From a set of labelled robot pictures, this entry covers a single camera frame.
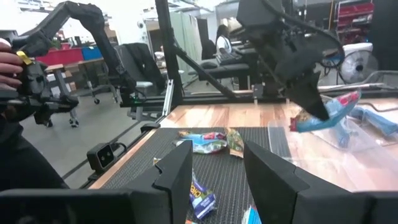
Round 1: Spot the white fan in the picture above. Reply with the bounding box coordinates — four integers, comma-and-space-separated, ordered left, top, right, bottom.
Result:
338, 42, 379, 85

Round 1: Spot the red green chocolate granola bar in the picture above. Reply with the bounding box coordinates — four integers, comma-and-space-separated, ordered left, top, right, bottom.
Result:
225, 127, 246, 159

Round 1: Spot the green curtain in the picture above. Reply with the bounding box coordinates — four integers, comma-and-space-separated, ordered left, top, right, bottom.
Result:
169, 11, 203, 84

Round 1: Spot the blue granola bar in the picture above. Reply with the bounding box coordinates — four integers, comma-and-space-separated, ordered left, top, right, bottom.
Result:
335, 117, 354, 147
350, 105, 398, 137
290, 90, 362, 134

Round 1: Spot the red storage shelf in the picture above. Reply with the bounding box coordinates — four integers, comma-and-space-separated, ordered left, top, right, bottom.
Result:
335, 1, 374, 37

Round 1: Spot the blue box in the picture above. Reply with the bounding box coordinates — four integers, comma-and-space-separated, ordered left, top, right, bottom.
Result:
81, 45, 103, 62

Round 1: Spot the black office chair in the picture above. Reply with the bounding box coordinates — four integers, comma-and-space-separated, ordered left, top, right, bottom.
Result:
115, 42, 167, 94

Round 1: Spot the grey woven placemat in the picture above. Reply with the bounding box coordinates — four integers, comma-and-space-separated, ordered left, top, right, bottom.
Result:
102, 126, 293, 224

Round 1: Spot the blue snack bar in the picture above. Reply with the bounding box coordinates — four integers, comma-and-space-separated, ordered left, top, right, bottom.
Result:
188, 173, 218, 220

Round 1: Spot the person's hand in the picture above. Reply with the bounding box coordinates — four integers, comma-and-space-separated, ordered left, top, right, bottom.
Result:
0, 39, 25, 91

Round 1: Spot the person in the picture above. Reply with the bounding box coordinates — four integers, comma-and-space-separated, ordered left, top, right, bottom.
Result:
215, 24, 233, 56
0, 114, 70, 191

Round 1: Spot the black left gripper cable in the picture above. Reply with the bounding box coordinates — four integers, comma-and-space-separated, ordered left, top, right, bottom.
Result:
261, 0, 346, 69

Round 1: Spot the yellow tape piece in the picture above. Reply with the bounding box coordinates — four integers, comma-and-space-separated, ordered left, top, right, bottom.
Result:
16, 50, 34, 65

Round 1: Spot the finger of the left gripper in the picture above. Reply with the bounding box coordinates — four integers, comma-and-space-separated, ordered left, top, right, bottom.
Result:
284, 72, 330, 122

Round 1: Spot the black table-level camera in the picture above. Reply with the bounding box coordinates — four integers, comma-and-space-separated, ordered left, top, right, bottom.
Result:
86, 142, 118, 174

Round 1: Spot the red box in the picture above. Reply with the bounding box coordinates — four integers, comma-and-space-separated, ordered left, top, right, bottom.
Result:
35, 47, 85, 66

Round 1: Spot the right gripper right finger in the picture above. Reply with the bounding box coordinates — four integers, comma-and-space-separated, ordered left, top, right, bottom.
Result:
244, 141, 310, 224

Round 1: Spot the black desk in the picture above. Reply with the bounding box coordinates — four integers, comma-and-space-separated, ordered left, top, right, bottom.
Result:
188, 46, 261, 91

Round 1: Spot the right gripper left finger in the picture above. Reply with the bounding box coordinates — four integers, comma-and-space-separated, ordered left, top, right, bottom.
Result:
127, 140, 193, 224

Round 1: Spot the small clear plastic bin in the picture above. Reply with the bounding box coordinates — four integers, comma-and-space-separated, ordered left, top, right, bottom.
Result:
267, 119, 398, 192

